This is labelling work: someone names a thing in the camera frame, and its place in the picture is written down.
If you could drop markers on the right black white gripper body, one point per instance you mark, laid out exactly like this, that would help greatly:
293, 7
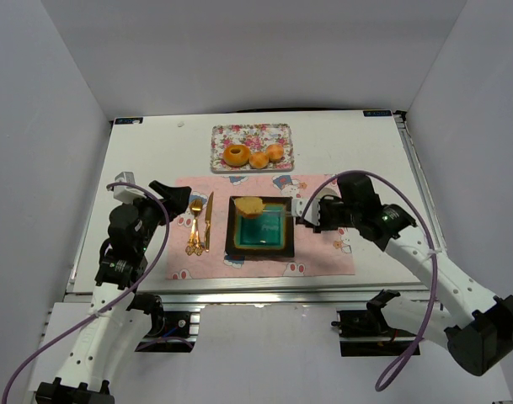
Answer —
323, 213

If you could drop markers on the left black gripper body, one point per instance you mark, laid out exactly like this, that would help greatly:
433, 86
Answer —
156, 204

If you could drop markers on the ring-shaped donut bread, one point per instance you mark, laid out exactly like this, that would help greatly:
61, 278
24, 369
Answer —
236, 155

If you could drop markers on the sliced bread piece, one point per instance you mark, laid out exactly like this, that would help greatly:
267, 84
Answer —
249, 207

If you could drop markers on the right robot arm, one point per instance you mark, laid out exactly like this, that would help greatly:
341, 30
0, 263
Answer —
472, 323

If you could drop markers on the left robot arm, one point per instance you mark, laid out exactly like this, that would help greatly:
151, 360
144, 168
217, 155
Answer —
119, 316

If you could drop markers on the gold fork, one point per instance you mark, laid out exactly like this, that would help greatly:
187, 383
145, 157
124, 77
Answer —
193, 245

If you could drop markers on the gold knife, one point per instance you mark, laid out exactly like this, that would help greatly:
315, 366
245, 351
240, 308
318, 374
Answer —
208, 216

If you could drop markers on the black and teal square plate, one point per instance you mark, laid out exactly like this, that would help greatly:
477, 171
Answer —
270, 235

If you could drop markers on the small round bun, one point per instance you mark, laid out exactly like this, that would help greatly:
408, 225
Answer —
259, 160

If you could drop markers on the left blue table label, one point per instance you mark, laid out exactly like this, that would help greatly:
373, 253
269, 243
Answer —
128, 121

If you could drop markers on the blue table label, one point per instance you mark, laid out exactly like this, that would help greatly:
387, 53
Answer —
128, 121
377, 113

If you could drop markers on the floral rectangular tray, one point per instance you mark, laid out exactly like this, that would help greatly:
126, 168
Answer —
256, 137

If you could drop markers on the right blue table label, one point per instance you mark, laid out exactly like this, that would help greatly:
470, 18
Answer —
377, 113

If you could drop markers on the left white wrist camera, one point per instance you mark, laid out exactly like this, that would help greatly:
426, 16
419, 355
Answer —
124, 193

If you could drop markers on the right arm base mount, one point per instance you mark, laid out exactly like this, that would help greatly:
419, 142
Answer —
365, 333

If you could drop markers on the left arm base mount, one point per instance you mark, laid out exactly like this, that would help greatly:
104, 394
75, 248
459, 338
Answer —
172, 331

